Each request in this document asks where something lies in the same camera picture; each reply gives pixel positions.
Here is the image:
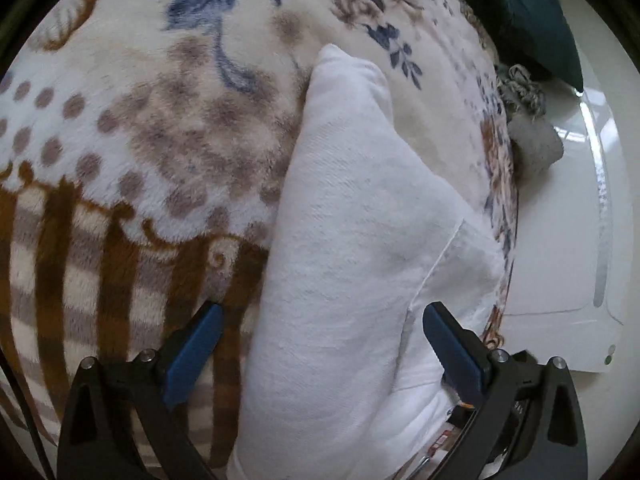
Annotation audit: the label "floral plaid-edged blanket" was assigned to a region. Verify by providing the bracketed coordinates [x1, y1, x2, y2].
[0, 0, 518, 480]

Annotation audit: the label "white pants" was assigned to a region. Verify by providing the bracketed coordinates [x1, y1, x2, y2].
[227, 43, 506, 480]

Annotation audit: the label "grey clothes pile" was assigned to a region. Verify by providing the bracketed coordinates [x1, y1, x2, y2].
[495, 64, 565, 181]

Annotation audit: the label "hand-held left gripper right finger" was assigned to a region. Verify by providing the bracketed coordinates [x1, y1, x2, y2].
[422, 301, 590, 480]

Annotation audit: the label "white bed headboard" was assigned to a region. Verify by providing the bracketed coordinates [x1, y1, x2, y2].
[492, 0, 632, 375]

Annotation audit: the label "teal pillow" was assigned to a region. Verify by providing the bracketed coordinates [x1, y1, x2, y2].
[482, 0, 585, 93]

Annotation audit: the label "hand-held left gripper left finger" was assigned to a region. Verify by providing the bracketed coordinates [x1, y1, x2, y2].
[56, 301, 224, 480]

